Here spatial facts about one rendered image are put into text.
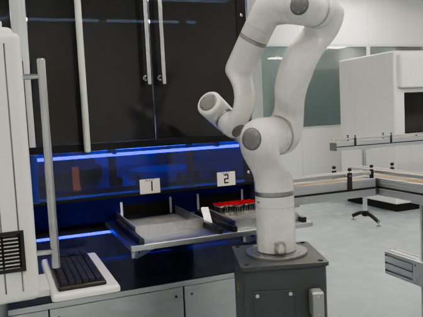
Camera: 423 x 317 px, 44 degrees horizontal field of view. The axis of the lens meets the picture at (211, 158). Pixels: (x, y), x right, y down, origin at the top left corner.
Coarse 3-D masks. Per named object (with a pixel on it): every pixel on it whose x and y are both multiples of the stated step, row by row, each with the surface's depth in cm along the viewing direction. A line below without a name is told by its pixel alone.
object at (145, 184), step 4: (140, 180) 215; (144, 180) 216; (148, 180) 216; (152, 180) 217; (156, 180) 218; (140, 184) 215; (144, 184) 216; (148, 184) 216; (152, 184) 217; (156, 184) 218; (140, 188) 215; (144, 188) 216; (148, 188) 217; (156, 188) 218; (140, 192) 216; (144, 192) 216; (148, 192) 217; (152, 192) 217; (156, 192) 218
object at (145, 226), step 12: (120, 216) 213; (144, 216) 225; (156, 216) 223; (168, 216) 222; (180, 216) 221; (192, 216) 209; (132, 228) 193; (144, 228) 190; (156, 228) 192; (168, 228) 194; (180, 228) 195; (192, 228) 197
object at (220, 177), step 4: (220, 172) 228; (224, 172) 229; (228, 172) 229; (232, 172) 230; (220, 176) 228; (224, 176) 229; (228, 176) 230; (232, 176) 230; (220, 180) 228; (228, 180) 230; (232, 180) 230; (220, 184) 228; (224, 184) 229; (228, 184) 230; (232, 184) 230
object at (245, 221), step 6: (210, 210) 214; (216, 216) 208; (222, 216) 202; (228, 216) 216; (234, 216) 215; (240, 216) 215; (246, 216) 214; (252, 216) 213; (228, 222) 197; (234, 222) 192; (240, 222) 192; (246, 222) 193; (252, 222) 194; (240, 228) 192; (246, 228) 193
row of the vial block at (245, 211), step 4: (224, 204) 218; (228, 204) 218; (232, 204) 217; (244, 204) 220; (252, 204) 221; (220, 208) 216; (224, 208) 217; (228, 208) 217; (232, 208) 217; (244, 208) 220; (248, 208) 220; (252, 208) 221; (220, 212) 216; (224, 212) 217; (228, 212) 217; (232, 212) 217; (244, 212) 220; (248, 212) 220; (252, 212) 221
